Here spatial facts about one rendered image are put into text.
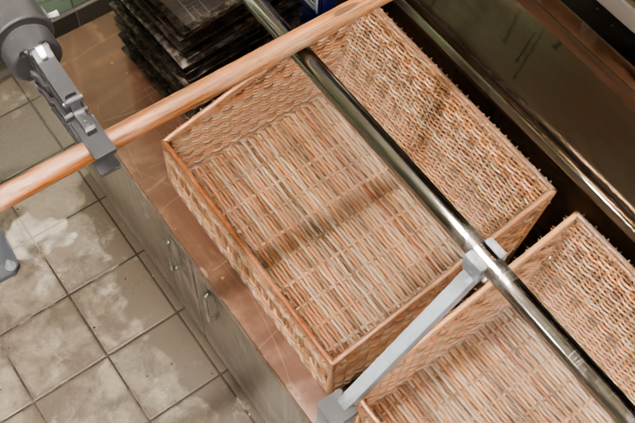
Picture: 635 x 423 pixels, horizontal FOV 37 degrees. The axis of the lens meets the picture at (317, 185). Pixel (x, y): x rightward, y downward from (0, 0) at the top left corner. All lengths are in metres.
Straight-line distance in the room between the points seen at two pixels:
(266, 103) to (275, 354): 0.50
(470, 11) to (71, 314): 1.33
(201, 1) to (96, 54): 0.43
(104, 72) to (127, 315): 0.66
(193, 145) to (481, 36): 0.61
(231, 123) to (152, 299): 0.71
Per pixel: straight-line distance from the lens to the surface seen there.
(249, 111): 1.89
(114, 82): 2.09
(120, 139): 1.25
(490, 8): 1.61
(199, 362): 2.37
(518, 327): 1.81
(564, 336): 1.17
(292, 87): 1.92
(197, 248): 1.85
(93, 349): 2.42
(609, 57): 1.43
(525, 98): 1.60
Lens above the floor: 2.22
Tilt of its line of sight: 59 degrees down
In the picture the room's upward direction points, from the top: 3 degrees clockwise
